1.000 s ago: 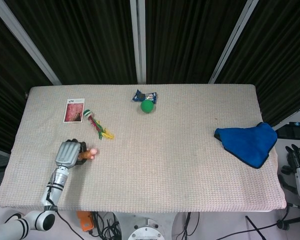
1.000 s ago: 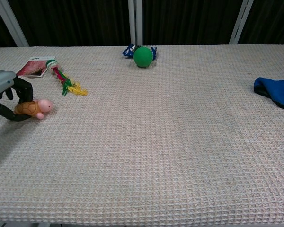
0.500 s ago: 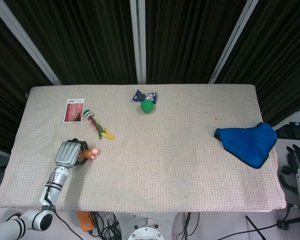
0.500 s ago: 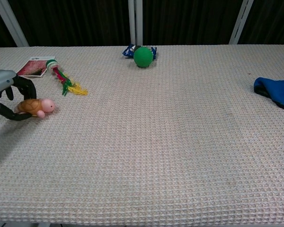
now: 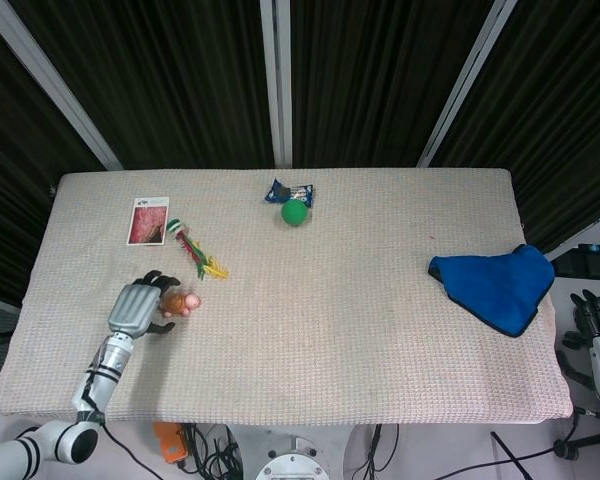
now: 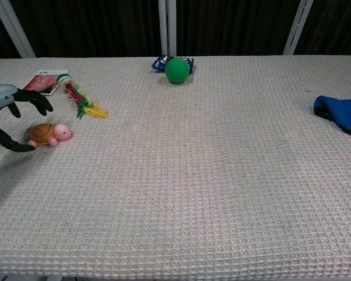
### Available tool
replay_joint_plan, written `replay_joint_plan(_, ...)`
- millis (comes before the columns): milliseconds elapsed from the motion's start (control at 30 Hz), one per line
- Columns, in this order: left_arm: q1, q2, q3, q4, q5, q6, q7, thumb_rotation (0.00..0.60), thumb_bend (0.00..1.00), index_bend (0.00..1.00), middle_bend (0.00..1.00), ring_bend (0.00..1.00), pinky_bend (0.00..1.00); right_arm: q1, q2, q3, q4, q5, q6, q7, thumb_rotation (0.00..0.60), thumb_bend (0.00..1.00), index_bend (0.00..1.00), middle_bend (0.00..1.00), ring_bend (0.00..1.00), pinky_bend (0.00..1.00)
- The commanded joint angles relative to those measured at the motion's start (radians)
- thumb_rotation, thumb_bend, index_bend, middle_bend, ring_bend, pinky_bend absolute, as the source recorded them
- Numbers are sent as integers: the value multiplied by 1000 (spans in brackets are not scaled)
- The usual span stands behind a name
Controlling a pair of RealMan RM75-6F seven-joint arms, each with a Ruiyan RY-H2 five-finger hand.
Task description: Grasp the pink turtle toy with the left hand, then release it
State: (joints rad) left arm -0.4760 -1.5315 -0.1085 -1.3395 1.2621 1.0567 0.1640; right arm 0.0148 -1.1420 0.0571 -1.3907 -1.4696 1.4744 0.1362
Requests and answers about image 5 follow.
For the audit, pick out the left silver and black robot hand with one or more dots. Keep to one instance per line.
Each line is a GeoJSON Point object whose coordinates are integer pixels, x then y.
{"type": "Point", "coordinates": [132, 310]}

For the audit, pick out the orange and pink turtle toy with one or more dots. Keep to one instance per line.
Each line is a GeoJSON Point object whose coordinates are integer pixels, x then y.
{"type": "Point", "coordinates": [175, 302]}

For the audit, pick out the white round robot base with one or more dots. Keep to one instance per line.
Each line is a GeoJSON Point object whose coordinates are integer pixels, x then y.
{"type": "Point", "coordinates": [292, 462]}

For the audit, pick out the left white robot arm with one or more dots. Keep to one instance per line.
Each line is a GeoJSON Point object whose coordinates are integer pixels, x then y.
{"type": "Point", "coordinates": [111, 362]}

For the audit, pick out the feather toy with striped ball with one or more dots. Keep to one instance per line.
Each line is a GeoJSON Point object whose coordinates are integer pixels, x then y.
{"type": "Point", "coordinates": [174, 226]}

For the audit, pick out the photo card with red picture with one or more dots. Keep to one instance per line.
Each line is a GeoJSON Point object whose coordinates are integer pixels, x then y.
{"type": "Point", "coordinates": [147, 225]}

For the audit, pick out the black stand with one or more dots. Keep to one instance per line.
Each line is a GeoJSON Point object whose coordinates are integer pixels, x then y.
{"type": "Point", "coordinates": [565, 447]}

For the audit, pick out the black monitor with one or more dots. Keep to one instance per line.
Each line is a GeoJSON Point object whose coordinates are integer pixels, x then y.
{"type": "Point", "coordinates": [585, 260]}

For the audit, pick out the blue cloth with black trim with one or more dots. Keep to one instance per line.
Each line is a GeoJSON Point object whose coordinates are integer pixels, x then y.
{"type": "Point", "coordinates": [495, 285]}

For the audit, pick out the orange device under table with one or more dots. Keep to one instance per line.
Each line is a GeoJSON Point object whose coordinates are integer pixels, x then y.
{"type": "Point", "coordinates": [170, 442]}

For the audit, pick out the blue snack packet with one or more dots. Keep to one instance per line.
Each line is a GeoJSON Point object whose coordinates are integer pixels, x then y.
{"type": "Point", "coordinates": [275, 192]}

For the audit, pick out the green rubber ball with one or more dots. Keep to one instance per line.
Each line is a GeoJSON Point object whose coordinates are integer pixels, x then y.
{"type": "Point", "coordinates": [295, 214]}

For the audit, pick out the beige waffle-weave tablecloth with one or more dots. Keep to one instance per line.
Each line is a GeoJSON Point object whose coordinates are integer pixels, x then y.
{"type": "Point", "coordinates": [330, 325]}

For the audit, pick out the dark pleated curtain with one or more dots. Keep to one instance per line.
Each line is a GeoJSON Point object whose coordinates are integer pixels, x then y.
{"type": "Point", "coordinates": [180, 75]}

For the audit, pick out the white frame post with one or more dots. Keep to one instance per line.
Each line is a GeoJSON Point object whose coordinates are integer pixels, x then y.
{"type": "Point", "coordinates": [55, 80]}
{"type": "Point", "coordinates": [465, 80]}
{"type": "Point", "coordinates": [276, 80]}

